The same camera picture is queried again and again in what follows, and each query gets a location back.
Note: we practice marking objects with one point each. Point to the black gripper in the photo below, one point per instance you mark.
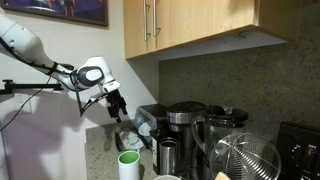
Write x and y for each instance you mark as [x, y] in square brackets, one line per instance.
[115, 99]

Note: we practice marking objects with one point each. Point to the white round plate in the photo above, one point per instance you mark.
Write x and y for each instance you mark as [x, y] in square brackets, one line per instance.
[145, 129]

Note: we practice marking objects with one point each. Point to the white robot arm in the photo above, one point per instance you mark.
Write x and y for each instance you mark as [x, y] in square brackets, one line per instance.
[23, 43]

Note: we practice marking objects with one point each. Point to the silver toaster oven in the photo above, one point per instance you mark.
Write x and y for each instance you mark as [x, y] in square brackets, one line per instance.
[150, 113]

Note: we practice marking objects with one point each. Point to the white mug green inside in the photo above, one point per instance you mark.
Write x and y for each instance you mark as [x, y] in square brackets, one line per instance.
[129, 166]

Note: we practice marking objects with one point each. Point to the grey white dish cloth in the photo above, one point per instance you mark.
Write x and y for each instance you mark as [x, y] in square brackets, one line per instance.
[130, 140]

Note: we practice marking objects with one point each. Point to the dark avocado oil bottle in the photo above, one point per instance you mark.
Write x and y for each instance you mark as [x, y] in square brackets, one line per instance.
[156, 150]

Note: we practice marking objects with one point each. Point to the black steel coffee maker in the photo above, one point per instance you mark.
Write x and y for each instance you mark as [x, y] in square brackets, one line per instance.
[185, 115]

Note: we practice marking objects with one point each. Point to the stainless steel tumbler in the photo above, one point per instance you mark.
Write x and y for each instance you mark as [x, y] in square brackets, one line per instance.
[168, 156]

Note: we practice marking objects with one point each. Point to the glass blender black lid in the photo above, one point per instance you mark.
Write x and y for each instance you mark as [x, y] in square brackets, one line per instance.
[226, 125]

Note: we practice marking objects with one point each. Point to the dark framed picture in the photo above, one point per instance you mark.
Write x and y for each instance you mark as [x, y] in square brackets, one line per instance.
[66, 11]

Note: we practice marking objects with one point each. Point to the wooden spoon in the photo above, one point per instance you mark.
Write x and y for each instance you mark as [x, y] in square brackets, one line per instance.
[222, 176]

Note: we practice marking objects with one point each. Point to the black electric stove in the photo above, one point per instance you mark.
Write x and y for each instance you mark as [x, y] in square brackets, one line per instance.
[300, 153]

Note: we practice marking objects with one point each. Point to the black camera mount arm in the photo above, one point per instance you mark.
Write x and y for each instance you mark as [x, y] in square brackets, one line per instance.
[30, 86]

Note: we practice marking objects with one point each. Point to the white wall outlet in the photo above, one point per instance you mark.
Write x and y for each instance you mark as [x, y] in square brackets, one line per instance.
[24, 105]

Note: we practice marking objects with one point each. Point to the light wood wall cabinet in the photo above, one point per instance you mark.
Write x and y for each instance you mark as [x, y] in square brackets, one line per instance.
[200, 23]

